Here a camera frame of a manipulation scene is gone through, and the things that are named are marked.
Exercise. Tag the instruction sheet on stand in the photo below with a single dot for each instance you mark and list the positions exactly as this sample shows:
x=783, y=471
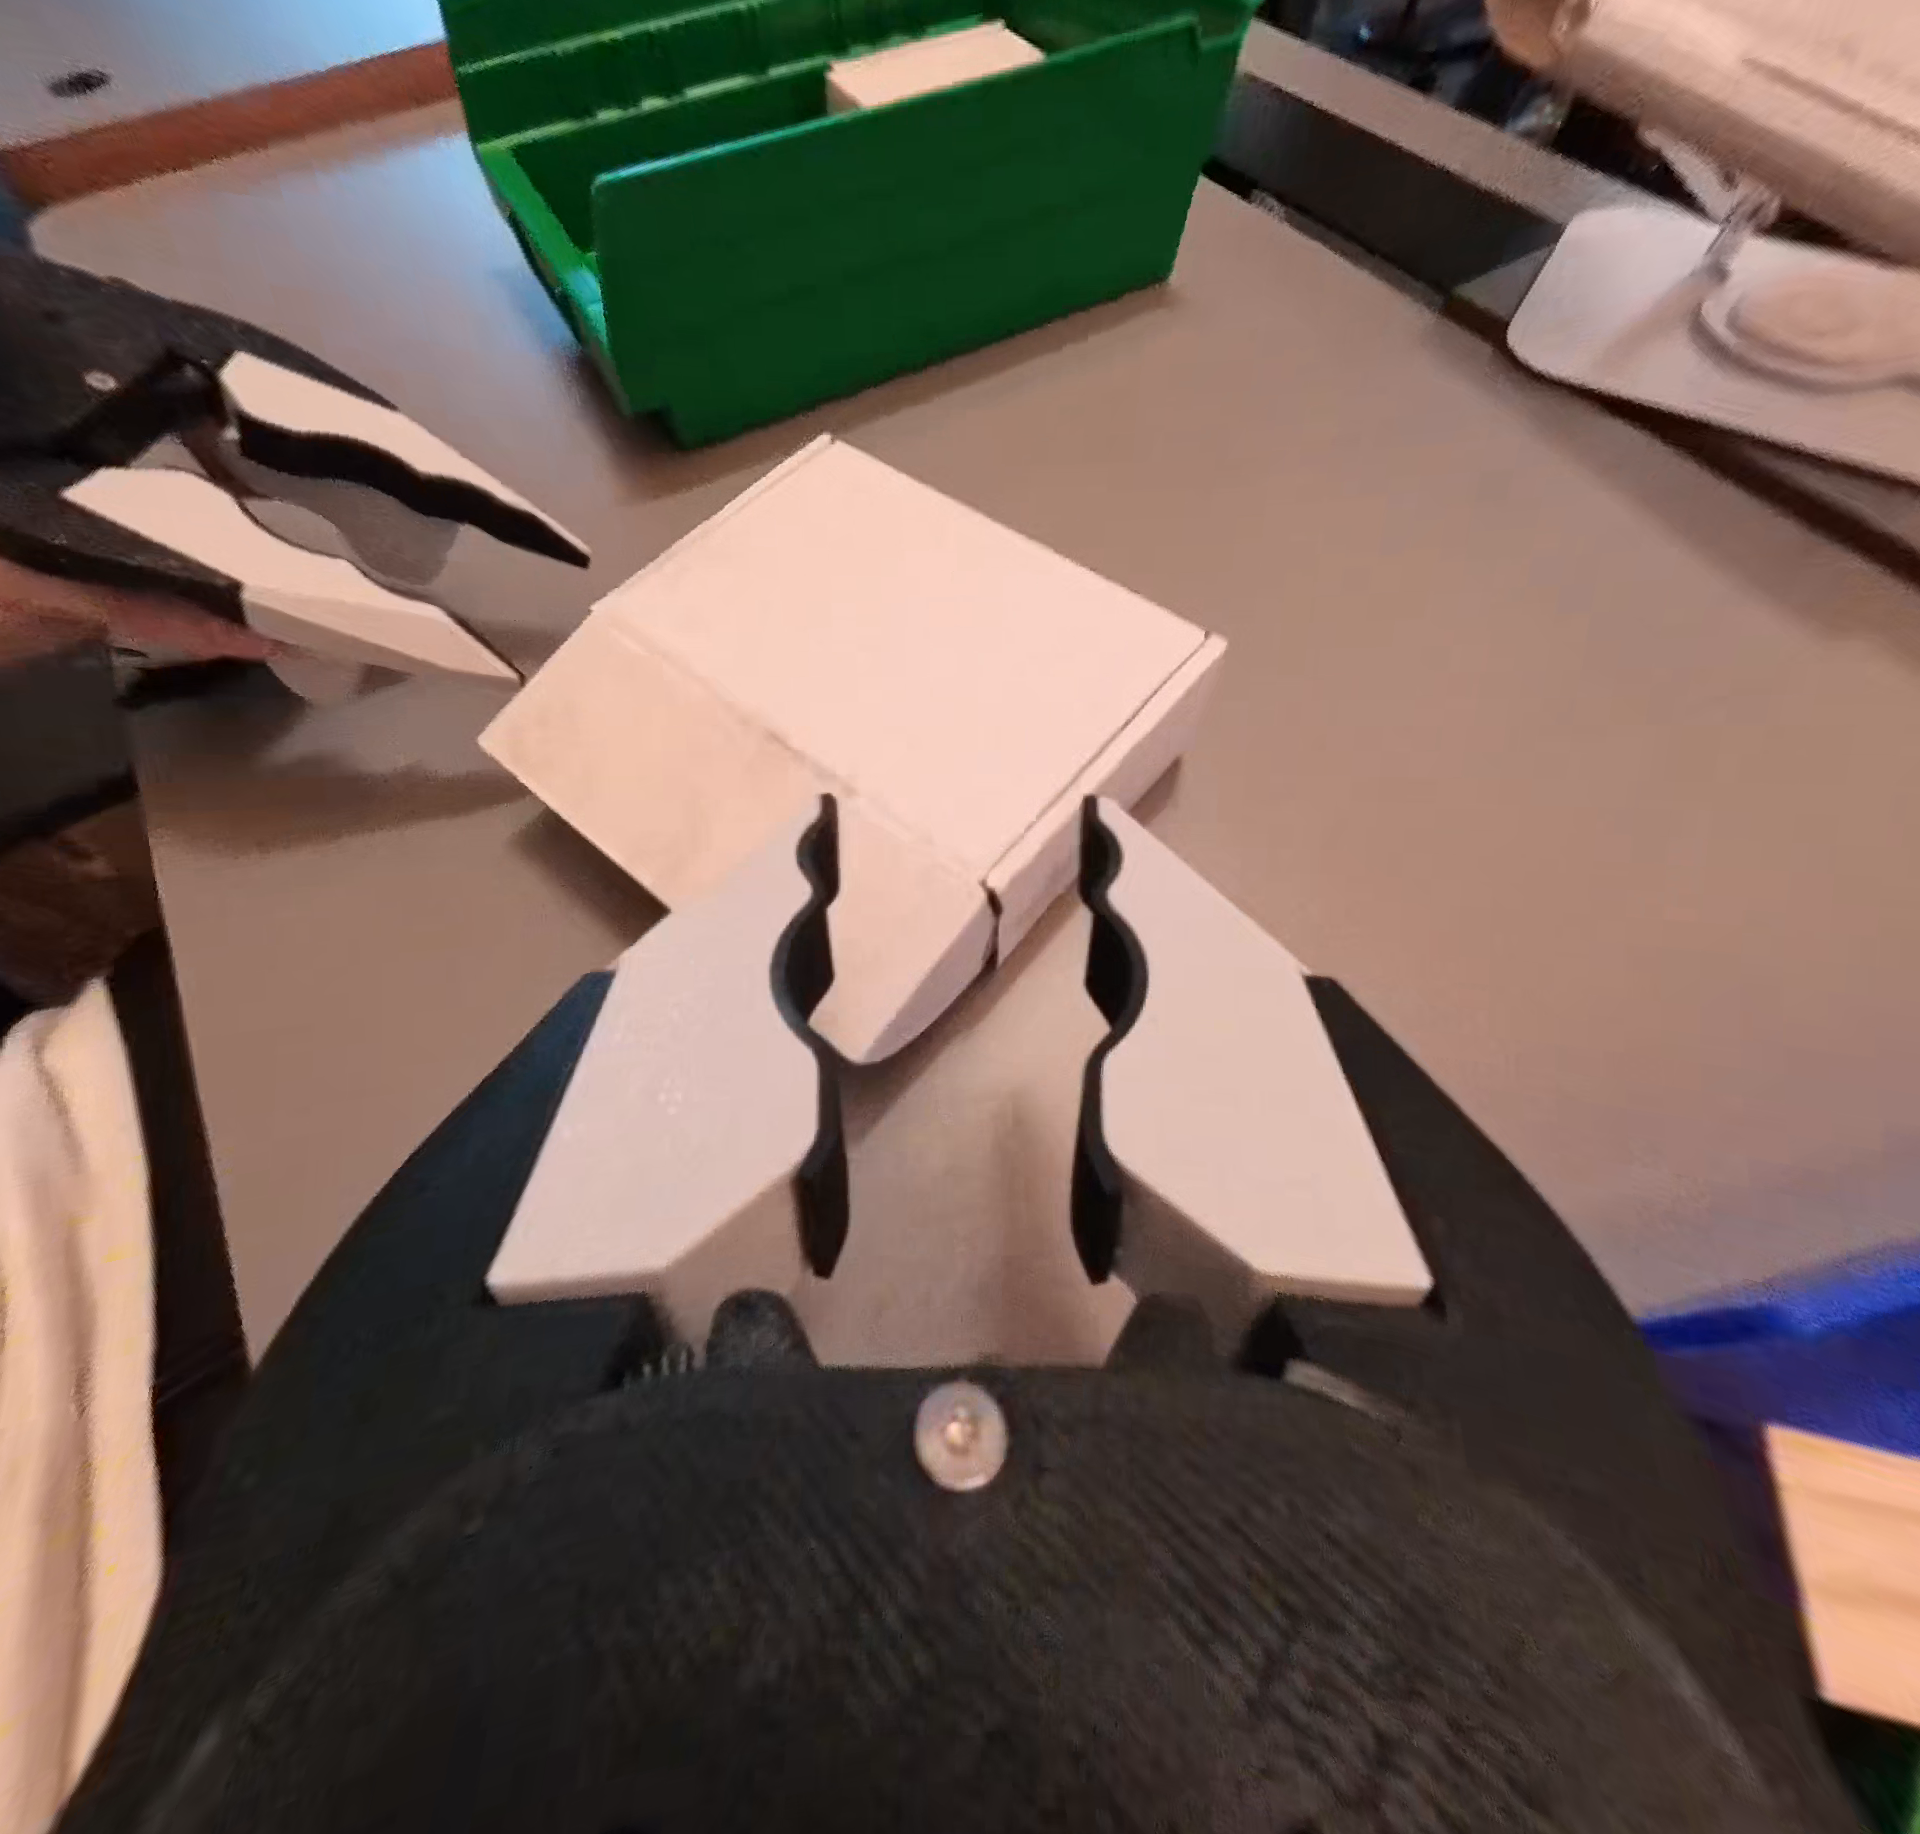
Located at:
x=1619, y=305

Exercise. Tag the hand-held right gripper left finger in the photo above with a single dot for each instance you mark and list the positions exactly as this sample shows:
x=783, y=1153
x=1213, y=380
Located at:
x=674, y=1116

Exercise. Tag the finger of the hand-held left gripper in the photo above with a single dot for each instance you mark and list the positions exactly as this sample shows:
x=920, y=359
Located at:
x=344, y=415
x=302, y=592

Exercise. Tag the green plastic bin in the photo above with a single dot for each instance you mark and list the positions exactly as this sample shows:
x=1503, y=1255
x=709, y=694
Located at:
x=872, y=260

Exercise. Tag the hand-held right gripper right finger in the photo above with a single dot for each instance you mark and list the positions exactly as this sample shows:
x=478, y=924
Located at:
x=1245, y=1116

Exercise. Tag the person's left hand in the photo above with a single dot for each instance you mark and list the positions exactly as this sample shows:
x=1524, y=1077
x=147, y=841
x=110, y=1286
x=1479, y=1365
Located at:
x=93, y=620

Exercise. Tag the wooden cube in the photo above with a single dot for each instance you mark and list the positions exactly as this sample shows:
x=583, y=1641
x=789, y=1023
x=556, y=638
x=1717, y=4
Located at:
x=1858, y=1564

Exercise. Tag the white printed shirt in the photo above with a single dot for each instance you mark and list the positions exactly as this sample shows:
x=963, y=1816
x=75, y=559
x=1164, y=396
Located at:
x=61, y=1338

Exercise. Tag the blue plastic bin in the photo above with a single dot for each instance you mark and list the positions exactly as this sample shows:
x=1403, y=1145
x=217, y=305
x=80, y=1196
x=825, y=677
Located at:
x=1799, y=1355

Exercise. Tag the white cardboard mailer box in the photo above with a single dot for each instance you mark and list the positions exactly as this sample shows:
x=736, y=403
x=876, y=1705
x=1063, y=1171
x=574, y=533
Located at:
x=931, y=65
x=900, y=634

